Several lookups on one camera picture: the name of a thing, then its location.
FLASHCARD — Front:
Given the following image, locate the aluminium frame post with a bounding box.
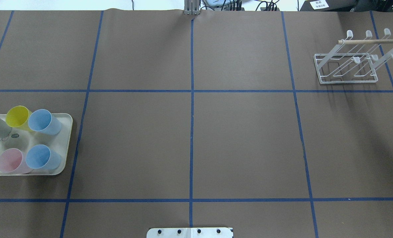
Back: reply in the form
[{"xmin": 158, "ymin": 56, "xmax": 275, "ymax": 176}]
[{"xmin": 184, "ymin": 0, "xmax": 201, "ymax": 15}]

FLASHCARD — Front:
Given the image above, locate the white wire cup rack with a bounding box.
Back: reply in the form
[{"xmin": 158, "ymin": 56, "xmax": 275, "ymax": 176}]
[{"xmin": 313, "ymin": 28, "xmax": 393, "ymax": 85}]

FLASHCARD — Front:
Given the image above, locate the blue cup far side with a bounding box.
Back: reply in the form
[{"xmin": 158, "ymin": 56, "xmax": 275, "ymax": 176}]
[{"xmin": 28, "ymin": 109, "xmax": 62, "ymax": 135}]

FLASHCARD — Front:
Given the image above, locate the pink cup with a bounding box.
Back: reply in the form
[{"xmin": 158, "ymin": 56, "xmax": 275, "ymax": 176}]
[{"xmin": 0, "ymin": 148, "xmax": 33, "ymax": 175}]

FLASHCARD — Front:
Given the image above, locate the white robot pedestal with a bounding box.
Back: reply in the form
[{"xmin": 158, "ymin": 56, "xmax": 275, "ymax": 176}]
[{"xmin": 146, "ymin": 227, "xmax": 234, "ymax": 238}]

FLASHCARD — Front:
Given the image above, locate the yellow cup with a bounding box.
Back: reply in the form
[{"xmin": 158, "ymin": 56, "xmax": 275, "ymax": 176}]
[{"xmin": 5, "ymin": 105, "xmax": 33, "ymax": 132}]

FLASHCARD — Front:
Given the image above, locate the blue cup near rack side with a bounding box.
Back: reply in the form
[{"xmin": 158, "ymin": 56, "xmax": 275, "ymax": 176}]
[{"xmin": 25, "ymin": 144, "xmax": 61, "ymax": 170}]

